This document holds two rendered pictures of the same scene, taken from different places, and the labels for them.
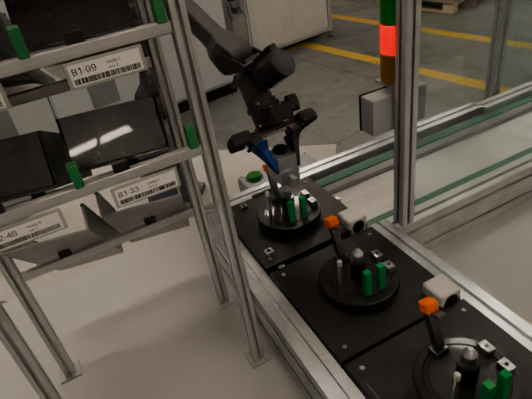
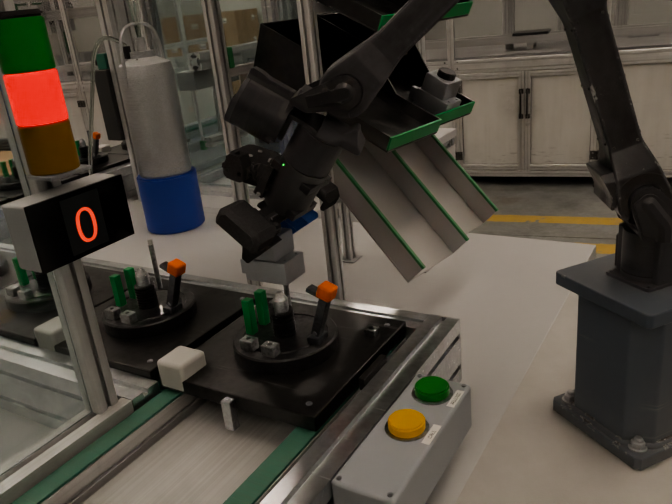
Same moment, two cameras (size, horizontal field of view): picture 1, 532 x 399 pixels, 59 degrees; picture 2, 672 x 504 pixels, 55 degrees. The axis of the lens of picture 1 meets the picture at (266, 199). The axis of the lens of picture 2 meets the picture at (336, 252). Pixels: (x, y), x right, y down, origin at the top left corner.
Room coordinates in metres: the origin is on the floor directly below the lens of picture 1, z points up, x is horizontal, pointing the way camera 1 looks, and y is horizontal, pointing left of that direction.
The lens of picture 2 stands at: (1.52, -0.43, 1.40)
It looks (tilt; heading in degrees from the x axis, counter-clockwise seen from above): 21 degrees down; 144
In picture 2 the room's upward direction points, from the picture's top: 6 degrees counter-clockwise
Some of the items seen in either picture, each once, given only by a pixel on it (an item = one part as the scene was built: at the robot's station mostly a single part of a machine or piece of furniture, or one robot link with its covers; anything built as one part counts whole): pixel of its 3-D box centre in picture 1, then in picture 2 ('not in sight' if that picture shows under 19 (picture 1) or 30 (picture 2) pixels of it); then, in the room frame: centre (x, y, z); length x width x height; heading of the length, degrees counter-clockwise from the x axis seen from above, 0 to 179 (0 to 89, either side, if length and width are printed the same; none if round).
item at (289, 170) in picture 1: (284, 164); (266, 250); (0.84, -0.05, 1.11); 0.08 x 0.04 x 0.07; 22
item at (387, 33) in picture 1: (394, 36); (36, 97); (0.81, -0.26, 1.33); 0.05 x 0.05 x 0.05
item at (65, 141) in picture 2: (394, 65); (49, 146); (0.81, -0.26, 1.28); 0.05 x 0.05 x 0.05
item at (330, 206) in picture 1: (290, 219); (287, 352); (0.85, -0.04, 0.96); 0.24 x 0.24 x 0.02; 21
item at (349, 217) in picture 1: (351, 221); (182, 368); (0.79, -0.17, 0.97); 0.05 x 0.05 x 0.04; 21
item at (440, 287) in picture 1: (358, 266); (145, 291); (0.61, -0.14, 1.01); 0.24 x 0.24 x 0.13; 21
